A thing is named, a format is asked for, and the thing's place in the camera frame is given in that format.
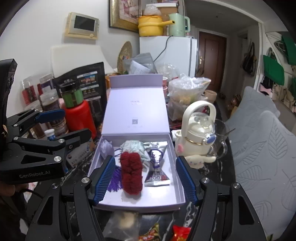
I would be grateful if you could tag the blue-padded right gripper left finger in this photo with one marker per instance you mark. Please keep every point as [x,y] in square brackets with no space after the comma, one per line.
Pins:
[100,180]

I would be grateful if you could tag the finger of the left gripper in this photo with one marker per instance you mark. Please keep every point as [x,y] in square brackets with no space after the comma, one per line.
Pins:
[22,122]
[64,144]

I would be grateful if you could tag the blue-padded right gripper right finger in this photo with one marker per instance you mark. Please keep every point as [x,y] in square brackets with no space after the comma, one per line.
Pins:
[190,180]

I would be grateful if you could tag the white green patterned snack bag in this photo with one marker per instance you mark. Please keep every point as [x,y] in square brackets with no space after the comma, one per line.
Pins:
[135,146]

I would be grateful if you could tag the silver purple snack packet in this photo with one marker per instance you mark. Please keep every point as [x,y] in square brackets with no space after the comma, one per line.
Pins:
[156,176]

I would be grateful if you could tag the red knitted soft object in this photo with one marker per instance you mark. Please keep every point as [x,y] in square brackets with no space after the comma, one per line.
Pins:
[131,173]

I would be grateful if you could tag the white blue small box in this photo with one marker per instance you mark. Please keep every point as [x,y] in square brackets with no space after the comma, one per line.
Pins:
[78,154]

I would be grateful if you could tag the blue white tube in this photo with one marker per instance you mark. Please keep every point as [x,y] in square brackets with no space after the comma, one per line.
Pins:
[50,134]

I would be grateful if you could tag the red canister green lid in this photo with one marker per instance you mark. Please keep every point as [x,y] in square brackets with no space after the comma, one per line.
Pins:
[78,114]

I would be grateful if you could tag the spice jar red contents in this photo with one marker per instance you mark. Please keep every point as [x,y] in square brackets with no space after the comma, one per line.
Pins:
[28,92]

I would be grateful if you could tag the clear glass mug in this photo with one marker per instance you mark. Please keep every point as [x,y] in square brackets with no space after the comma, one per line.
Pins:
[219,149]

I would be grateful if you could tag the lavender gift box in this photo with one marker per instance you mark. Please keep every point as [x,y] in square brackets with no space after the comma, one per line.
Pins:
[136,110]

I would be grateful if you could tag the red snack packet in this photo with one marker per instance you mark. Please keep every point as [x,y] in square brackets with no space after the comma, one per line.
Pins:
[180,233]

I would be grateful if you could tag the cream white kettle bottle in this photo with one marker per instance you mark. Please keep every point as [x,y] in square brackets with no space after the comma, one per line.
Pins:
[197,134]

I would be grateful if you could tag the clear bag with white item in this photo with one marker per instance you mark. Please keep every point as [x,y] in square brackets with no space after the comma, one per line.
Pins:
[123,225]

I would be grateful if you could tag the green brown snack packet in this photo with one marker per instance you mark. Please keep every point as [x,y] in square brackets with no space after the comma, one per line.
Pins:
[151,235]

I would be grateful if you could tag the black printed package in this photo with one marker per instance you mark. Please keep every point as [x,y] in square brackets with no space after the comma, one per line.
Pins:
[92,83]

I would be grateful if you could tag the grey leaf pattern cushion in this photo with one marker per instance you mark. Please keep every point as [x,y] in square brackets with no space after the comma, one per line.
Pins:
[264,161]

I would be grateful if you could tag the white chair back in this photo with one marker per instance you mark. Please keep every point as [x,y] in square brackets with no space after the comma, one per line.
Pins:
[67,57]

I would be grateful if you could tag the clear plastic bag of food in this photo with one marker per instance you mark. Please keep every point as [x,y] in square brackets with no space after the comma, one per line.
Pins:
[182,92]

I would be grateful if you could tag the woven straw fan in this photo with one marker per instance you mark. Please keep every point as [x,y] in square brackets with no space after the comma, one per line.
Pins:
[125,53]

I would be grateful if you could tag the grey mailer bag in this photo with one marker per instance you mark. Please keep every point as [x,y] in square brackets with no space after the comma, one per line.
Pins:
[140,64]

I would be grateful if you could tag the black hanging handbag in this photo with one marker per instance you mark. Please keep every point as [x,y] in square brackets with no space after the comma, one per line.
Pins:
[250,60]

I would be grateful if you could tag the white refrigerator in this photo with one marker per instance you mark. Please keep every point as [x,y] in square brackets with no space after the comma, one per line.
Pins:
[180,52]

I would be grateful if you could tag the brown wooden door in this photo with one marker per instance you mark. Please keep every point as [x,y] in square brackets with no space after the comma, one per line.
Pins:
[211,59]

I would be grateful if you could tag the green tote bag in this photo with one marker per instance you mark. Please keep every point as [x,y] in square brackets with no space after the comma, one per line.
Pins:
[273,70]

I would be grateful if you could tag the gold framed picture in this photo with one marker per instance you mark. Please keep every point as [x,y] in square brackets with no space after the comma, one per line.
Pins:
[124,14]

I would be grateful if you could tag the yellow pot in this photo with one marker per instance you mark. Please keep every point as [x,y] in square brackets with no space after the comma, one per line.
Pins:
[150,26]

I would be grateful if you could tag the light green electric kettle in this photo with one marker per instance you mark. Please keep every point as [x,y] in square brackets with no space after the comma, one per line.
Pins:
[181,25]

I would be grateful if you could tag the beige wall intercom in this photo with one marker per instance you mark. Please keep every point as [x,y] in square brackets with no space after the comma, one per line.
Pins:
[81,26]

